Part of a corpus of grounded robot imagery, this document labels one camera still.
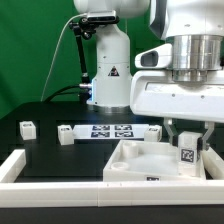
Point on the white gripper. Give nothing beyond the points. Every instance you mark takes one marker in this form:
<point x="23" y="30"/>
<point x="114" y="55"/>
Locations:
<point x="155" y="93"/>

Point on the white square table top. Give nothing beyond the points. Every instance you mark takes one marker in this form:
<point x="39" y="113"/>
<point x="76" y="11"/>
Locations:
<point x="149" y="161"/>

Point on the white sheet with tags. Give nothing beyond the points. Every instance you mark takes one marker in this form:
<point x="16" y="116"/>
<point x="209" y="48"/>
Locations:
<point x="117" y="131"/>

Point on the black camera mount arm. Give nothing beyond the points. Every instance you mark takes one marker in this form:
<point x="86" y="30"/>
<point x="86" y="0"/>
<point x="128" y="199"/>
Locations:
<point x="81" y="53"/>

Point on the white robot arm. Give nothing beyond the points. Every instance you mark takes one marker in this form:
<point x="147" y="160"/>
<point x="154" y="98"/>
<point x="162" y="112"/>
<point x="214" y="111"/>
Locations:
<point x="180" y="79"/>

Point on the grey camera on mount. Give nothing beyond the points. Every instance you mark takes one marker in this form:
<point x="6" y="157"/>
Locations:
<point x="102" y="16"/>

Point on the white U-shaped obstacle fence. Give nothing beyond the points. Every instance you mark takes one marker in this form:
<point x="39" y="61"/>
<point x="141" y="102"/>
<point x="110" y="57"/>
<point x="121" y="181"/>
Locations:
<point x="100" y="194"/>

